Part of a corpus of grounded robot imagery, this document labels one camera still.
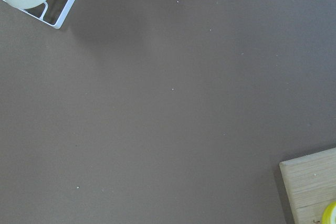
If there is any wooden cutting board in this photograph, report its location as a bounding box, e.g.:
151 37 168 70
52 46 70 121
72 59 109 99
279 148 335 223

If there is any lemon slice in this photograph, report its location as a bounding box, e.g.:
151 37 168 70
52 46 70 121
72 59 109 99
321 201 336 224

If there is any white wire cup rack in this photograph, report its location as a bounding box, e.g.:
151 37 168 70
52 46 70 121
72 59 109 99
15 0 75 29

